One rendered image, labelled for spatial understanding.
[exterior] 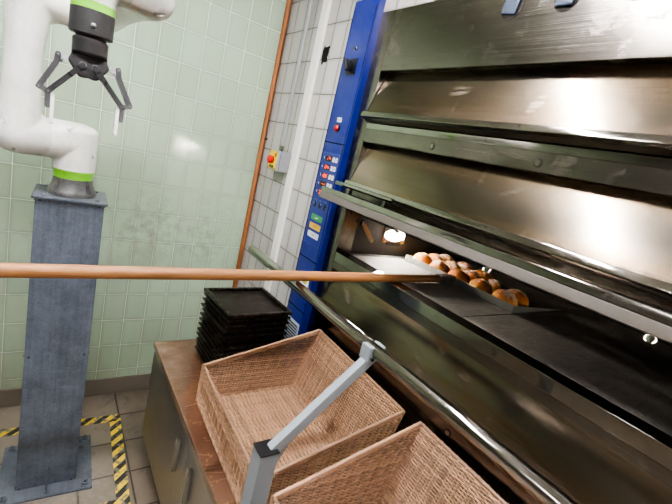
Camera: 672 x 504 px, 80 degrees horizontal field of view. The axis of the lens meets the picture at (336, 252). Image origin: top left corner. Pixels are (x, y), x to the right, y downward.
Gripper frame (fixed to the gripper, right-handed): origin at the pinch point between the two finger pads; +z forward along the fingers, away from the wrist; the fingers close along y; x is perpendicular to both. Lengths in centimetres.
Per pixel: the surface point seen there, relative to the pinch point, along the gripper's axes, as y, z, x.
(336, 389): -45, 40, 66
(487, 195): -91, -7, 55
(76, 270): 1.1, 27.7, 28.9
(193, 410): -39, 90, 4
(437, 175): -92, -8, 35
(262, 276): -42, 28, 29
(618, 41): -91, -45, 74
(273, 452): -33, 52, 67
